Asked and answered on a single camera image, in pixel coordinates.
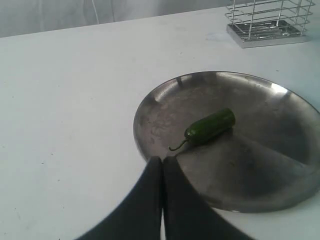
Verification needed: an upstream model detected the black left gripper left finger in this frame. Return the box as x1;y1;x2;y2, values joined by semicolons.
79;156;163;240

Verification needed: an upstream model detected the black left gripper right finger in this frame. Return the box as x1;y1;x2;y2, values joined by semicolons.
163;156;251;240

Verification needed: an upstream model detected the green chili pepper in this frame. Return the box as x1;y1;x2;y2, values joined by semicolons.
168;108;236;152

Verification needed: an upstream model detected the round stainless steel plate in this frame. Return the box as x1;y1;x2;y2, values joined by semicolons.
133;71;320;213

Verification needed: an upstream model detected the white backdrop curtain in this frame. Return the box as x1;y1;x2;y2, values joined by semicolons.
0;0;230;38

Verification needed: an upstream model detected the wire metal utensil holder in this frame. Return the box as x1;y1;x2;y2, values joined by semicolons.
225;0;315;49

